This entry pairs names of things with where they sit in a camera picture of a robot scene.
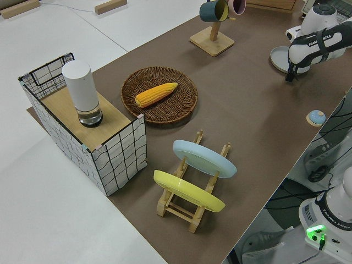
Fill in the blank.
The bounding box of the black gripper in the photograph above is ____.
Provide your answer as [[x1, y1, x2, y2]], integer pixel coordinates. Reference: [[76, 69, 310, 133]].
[[285, 61, 301, 83]]

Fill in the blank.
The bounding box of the gray round plate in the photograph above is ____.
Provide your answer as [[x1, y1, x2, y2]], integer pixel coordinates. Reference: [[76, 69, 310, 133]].
[[269, 46, 293, 74]]

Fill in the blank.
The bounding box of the light blue plate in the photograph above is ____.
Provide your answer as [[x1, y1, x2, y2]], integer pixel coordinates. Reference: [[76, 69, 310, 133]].
[[173, 139, 238, 180]]

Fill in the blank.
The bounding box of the yellow plate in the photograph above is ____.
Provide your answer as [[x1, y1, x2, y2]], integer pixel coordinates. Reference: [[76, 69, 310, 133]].
[[152, 169, 227, 213]]

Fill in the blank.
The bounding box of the blue bell wooden base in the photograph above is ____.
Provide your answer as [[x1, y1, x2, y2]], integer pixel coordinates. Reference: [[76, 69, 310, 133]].
[[306, 109, 327, 128]]

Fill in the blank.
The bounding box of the brown table mat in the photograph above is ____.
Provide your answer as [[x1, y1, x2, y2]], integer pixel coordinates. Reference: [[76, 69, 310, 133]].
[[26, 0, 352, 264]]

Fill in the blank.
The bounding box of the light wooden drawer box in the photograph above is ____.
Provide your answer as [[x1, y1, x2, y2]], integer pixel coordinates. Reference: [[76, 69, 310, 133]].
[[246, 0, 298, 13]]

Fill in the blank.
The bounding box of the wooden mug tree stand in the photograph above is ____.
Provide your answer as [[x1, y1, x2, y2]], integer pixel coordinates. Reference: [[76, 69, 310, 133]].
[[189, 16, 237, 58]]

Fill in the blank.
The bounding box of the pink mug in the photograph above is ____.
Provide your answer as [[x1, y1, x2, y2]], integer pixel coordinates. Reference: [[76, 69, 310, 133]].
[[229, 0, 248, 15]]

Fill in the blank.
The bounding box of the teal mug yellow inside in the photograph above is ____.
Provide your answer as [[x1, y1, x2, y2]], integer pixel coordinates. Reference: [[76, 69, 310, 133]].
[[199, 0, 230, 23]]

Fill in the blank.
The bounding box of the brown wicker basket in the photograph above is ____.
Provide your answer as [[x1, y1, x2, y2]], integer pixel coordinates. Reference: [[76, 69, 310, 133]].
[[120, 65, 199, 127]]

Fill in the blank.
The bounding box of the yellow corn cob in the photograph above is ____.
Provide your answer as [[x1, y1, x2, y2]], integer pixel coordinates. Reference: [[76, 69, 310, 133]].
[[134, 81, 179, 108]]

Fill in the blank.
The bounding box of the white gray plastic cover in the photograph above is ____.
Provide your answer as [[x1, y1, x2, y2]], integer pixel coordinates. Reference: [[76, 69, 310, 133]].
[[233, 228, 303, 264]]

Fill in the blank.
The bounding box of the wooden dish rack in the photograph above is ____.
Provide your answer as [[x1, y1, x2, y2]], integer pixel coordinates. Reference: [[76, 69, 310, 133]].
[[156, 129, 233, 234]]

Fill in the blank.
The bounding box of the white grid-pattern storage box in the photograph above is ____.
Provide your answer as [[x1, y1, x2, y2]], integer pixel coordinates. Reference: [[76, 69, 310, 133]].
[[18, 52, 149, 197]]

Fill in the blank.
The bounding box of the long wooden block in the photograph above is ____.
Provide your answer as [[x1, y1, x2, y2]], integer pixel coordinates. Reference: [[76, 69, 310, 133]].
[[0, 0, 41, 20], [94, 0, 128, 15]]

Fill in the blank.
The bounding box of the white cylinder with clear base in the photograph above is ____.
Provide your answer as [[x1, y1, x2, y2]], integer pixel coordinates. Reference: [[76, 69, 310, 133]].
[[61, 60, 104, 128]]

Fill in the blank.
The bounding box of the light wooden board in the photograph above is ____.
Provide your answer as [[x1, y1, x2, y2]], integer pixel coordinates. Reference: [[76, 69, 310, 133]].
[[40, 87, 138, 147]]

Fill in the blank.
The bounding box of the black arm strap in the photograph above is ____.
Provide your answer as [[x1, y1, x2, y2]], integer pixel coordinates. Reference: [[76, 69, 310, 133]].
[[315, 29, 330, 62]]

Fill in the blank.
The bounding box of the coiled black cable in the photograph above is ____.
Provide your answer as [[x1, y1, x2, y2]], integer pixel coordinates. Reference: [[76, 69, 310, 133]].
[[307, 162, 335, 183]]

